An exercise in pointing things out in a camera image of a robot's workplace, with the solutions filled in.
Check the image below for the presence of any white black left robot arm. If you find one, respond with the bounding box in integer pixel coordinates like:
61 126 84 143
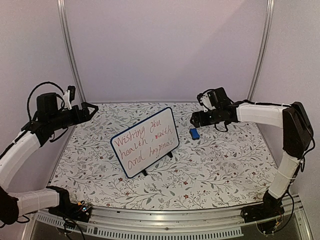
0 91 99 225

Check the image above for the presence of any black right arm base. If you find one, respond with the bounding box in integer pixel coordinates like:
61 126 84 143
240 199 285 235

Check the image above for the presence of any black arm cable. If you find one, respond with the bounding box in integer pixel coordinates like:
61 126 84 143
213 98 316 221
26 81 68 123

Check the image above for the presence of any blue whiteboard eraser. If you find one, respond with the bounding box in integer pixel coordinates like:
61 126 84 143
189 128 200 140

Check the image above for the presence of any right aluminium frame post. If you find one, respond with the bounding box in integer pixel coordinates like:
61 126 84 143
247 0 275 101

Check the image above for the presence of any aluminium front rail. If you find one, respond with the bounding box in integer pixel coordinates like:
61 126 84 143
22 194 315 240

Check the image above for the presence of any floral patterned tablecloth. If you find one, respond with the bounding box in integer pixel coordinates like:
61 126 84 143
50 102 277 211

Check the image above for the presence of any left aluminium frame post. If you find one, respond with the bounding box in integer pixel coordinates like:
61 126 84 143
56 0 86 102

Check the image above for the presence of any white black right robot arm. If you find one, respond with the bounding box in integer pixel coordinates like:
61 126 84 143
190 87 315 218

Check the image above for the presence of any small blue-framed whiteboard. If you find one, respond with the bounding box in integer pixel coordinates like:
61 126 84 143
110 107 180 179

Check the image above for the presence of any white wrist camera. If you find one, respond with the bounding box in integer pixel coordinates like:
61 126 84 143
63 85 76 110
196 89 215 112

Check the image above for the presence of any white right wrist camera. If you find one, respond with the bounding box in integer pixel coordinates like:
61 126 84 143
196 89 215 112

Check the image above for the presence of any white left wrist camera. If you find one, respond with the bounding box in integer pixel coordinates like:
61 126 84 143
63 85 76 110

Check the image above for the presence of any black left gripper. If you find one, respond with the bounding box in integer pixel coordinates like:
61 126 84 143
49 101 99 131

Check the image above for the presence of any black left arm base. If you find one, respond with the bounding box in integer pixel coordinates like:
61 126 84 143
48 201 93 223

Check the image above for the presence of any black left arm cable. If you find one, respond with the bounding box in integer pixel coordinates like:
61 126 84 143
26 81 68 123

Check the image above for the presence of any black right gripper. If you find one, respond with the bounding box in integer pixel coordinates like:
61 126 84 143
190 107 222 128

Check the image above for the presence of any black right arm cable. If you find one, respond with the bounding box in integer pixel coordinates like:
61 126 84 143
213 98 316 221

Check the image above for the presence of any aluminium frame post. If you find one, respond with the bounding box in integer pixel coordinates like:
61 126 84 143
56 0 86 102
247 0 275 101

